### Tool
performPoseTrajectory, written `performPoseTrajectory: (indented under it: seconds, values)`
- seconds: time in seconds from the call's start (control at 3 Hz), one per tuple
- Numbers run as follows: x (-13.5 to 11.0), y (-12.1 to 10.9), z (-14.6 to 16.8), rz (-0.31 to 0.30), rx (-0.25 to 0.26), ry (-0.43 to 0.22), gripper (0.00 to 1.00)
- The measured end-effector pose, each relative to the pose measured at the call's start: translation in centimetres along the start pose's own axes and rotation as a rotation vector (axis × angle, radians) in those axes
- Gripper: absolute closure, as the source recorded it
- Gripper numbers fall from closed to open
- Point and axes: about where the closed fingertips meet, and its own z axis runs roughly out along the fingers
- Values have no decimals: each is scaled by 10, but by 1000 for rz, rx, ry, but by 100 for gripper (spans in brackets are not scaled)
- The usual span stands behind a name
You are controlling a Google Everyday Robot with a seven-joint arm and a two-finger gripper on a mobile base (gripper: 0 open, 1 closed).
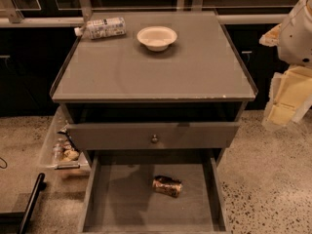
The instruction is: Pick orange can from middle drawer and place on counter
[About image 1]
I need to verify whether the grey top drawer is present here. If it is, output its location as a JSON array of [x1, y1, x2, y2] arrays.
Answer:
[[67, 122, 239, 150]]

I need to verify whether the orange soda can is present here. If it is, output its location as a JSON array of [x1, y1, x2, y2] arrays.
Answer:
[[152, 175, 182, 198]]

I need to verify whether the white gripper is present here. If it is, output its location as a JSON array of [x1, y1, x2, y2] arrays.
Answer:
[[259, 0, 312, 130]]

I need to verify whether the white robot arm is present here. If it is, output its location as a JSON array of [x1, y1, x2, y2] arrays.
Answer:
[[259, 0, 312, 131]]

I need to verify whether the white labelled plastic bottle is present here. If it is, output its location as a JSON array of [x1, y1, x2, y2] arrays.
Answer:
[[74, 17, 126, 40]]

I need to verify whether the white paper bowl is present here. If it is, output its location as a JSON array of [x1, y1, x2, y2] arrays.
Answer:
[[136, 26, 177, 52]]

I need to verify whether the round metal drawer knob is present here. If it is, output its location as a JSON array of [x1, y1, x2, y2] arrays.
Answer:
[[151, 135, 159, 143]]

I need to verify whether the black bar handle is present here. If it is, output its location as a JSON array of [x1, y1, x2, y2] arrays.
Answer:
[[17, 173, 47, 234]]

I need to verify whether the grey drawer cabinet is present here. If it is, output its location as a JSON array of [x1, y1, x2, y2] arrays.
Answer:
[[49, 10, 259, 168]]

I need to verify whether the open grey middle drawer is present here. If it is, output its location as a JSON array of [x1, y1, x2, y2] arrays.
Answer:
[[78, 150, 231, 234]]

